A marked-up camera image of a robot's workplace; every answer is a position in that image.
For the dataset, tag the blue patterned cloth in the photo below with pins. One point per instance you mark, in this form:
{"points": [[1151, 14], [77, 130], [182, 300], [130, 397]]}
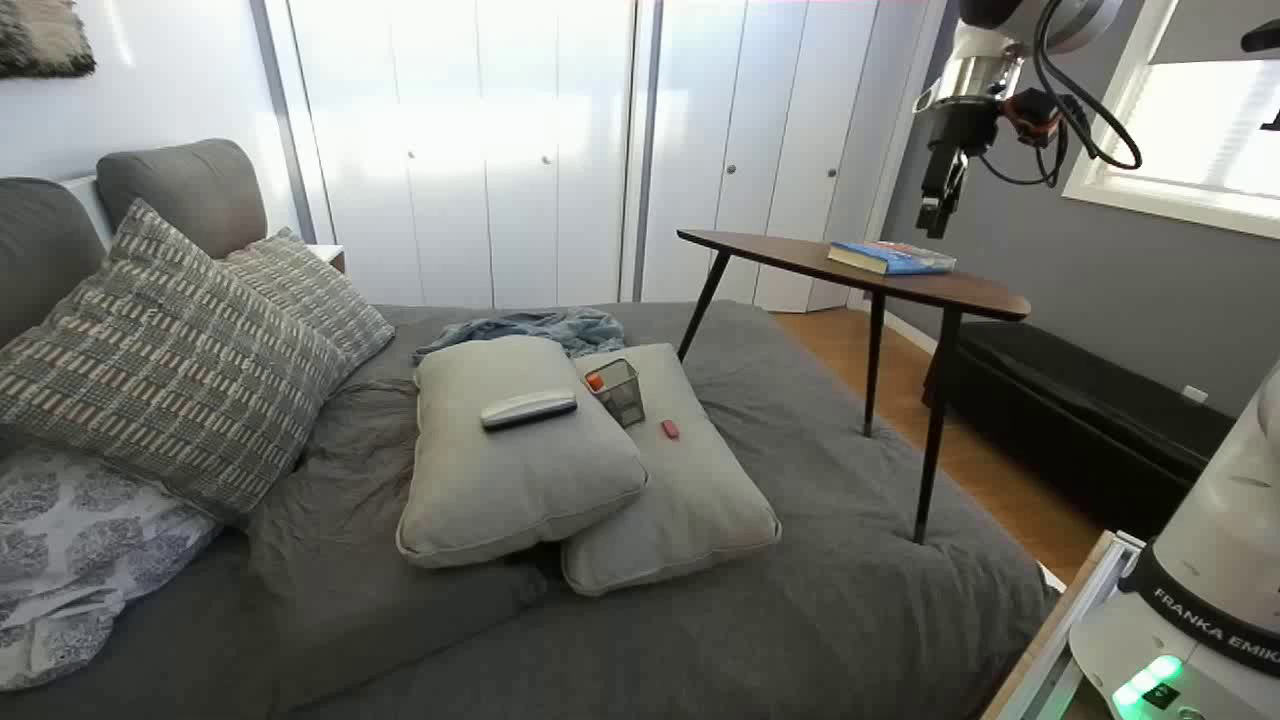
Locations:
{"points": [[532, 324]]}

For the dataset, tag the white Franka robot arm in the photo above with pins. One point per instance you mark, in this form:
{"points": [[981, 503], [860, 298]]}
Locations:
{"points": [[1226, 534]]}

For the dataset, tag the gray headboard cushion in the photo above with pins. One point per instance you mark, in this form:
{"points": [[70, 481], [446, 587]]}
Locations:
{"points": [[41, 254], [193, 187]]}

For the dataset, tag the gray orange-buttoned remote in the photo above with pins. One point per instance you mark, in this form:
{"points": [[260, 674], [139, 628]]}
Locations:
{"points": [[616, 391]]}

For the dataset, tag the white floral pillow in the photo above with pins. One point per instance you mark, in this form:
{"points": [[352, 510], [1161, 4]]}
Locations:
{"points": [[73, 560]]}

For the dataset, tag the blue hardcover book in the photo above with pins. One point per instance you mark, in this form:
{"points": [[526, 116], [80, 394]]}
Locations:
{"points": [[890, 258]]}

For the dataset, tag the plain beige pillow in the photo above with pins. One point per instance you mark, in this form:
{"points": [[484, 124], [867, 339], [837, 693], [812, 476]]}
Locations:
{"points": [[513, 486], [693, 513]]}

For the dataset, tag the small red object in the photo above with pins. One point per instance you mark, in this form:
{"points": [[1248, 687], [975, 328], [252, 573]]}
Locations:
{"points": [[671, 431]]}

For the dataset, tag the large gray patterned pillow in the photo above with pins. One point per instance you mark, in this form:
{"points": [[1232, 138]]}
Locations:
{"points": [[173, 360]]}

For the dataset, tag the black stand bar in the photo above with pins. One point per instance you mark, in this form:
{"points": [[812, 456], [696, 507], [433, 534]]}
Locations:
{"points": [[1263, 37], [1270, 122]]}

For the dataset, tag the shaggy wall hanging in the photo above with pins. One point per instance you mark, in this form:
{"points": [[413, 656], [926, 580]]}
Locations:
{"points": [[41, 33]]}

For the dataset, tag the white framed board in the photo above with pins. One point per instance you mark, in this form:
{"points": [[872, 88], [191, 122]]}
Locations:
{"points": [[1052, 625]]}

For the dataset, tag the white window frame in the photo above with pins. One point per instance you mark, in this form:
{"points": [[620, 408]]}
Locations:
{"points": [[1161, 201]]}

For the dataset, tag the small gray patterned pillow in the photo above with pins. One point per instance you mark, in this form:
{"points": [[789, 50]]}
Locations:
{"points": [[320, 300]]}

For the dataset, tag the white and black remote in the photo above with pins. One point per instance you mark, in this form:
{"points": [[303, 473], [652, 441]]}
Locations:
{"points": [[528, 408]]}

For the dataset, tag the white wardrobe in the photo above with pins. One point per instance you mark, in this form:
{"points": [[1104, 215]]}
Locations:
{"points": [[532, 146]]}

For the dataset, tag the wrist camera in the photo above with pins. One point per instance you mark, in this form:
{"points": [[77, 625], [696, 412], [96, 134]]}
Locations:
{"points": [[1035, 116]]}

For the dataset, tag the wooden black-legged side table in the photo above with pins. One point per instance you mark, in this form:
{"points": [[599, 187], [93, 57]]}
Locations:
{"points": [[852, 265]]}

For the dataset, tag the black bench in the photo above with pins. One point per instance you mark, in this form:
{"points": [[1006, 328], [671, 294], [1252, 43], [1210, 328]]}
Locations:
{"points": [[1081, 412]]}

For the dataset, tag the white floating nightstand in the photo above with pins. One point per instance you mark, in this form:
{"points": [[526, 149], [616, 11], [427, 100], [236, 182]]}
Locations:
{"points": [[328, 258]]}

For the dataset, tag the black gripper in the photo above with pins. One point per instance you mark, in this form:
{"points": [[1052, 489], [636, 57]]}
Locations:
{"points": [[955, 130]]}

